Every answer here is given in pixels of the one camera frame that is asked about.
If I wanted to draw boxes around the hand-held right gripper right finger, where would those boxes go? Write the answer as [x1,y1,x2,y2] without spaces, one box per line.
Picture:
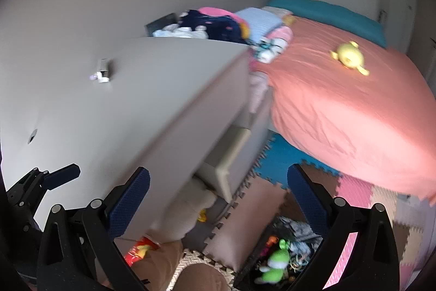
[287,164,400,291]

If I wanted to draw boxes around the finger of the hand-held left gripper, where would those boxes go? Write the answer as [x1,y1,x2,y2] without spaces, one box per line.
[6,163,81,207]

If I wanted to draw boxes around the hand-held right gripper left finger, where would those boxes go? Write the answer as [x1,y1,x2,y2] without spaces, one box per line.
[36,167,150,291]

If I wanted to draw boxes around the green plush toy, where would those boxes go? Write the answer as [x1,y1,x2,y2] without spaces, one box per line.
[261,239,291,282]

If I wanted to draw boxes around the black toy storage bin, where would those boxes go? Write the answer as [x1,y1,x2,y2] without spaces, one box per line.
[235,216,324,291]

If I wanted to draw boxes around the colourful foam puzzle mat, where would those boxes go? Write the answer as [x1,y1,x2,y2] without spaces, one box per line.
[170,131,436,291]

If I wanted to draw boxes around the red and yellow packet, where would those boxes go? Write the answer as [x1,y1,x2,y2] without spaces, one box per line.
[124,237,159,266]

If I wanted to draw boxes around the white duck plush toy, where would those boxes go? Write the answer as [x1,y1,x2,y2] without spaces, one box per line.
[170,178,217,238]

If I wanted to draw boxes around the bed with salmon sheet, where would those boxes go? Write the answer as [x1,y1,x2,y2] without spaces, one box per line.
[254,16,436,203]

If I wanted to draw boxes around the grey chest of drawers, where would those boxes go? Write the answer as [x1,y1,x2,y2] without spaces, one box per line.
[0,35,273,241]

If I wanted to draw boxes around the small white device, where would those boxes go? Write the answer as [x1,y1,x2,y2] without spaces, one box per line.
[89,58,111,83]

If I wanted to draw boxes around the pale pink cloth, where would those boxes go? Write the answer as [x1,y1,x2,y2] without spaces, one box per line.
[249,73,270,114]

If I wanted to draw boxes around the yellow plush toy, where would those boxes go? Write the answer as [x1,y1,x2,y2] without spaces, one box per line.
[330,41,370,76]

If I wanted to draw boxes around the pile of small clothes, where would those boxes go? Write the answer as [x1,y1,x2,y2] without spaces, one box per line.
[252,37,285,64]

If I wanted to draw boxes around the pink folded clothes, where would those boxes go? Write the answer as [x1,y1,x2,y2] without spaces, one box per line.
[269,26,293,48]

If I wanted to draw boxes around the white crumpled cloths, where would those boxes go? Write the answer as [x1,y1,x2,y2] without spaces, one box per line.
[153,24,208,39]

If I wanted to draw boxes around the dark box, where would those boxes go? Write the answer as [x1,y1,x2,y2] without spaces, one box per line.
[145,13,178,37]

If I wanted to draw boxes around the light blue folded blanket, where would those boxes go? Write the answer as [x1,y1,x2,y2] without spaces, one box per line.
[235,7,283,39]

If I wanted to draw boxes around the teal pillow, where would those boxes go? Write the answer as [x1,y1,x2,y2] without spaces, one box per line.
[267,0,387,48]

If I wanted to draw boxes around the white patterned cloth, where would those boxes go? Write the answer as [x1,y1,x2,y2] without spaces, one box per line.
[262,6,292,17]

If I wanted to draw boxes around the bright pink garment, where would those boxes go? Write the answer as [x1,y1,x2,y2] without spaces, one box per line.
[198,7,241,21]

